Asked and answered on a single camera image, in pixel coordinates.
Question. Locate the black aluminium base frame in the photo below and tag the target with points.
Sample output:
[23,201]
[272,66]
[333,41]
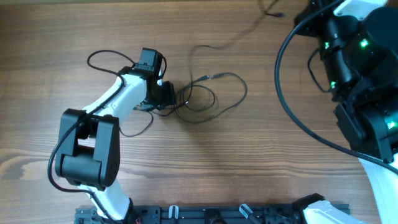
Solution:
[273,213]

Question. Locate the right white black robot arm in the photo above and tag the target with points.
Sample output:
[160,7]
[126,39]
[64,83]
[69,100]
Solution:
[358,46]

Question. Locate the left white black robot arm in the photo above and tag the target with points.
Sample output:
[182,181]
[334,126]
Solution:
[86,157]

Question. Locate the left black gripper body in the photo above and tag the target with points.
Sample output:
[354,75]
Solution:
[165,95]

